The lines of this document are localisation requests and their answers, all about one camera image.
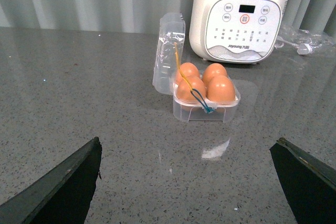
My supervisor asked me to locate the clear plastic egg box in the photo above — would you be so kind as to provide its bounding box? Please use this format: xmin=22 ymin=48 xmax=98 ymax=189
xmin=152 ymin=13 xmax=240 ymax=122

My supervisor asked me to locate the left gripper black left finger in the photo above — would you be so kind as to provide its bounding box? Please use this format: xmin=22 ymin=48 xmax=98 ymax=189
xmin=1 ymin=137 xmax=102 ymax=223

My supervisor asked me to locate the white soy milk maker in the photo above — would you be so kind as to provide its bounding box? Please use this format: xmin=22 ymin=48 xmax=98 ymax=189
xmin=189 ymin=0 xmax=288 ymax=64

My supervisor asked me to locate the brown egg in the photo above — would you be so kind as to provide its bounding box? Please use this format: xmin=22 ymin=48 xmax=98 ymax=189
xmin=175 ymin=62 xmax=200 ymax=84
xmin=202 ymin=63 xmax=228 ymax=87
xmin=176 ymin=76 xmax=206 ymax=102
xmin=207 ymin=76 xmax=236 ymax=103

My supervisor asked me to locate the white power cable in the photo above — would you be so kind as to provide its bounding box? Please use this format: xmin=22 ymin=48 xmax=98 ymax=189
xmin=275 ymin=35 xmax=313 ymax=56

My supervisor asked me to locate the blue rubber band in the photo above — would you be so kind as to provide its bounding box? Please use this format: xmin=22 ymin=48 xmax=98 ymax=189
xmin=190 ymin=88 xmax=214 ymax=114

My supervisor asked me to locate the clear plastic bag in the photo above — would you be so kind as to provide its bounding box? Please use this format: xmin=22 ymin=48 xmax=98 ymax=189
xmin=275 ymin=24 xmax=335 ymax=58

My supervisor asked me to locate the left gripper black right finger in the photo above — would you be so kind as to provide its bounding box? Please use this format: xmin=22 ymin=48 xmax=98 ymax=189
xmin=270 ymin=137 xmax=335 ymax=223

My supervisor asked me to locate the yellow rubber band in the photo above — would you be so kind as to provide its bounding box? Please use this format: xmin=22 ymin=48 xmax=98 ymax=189
xmin=174 ymin=41 xmax=194 ymax=93

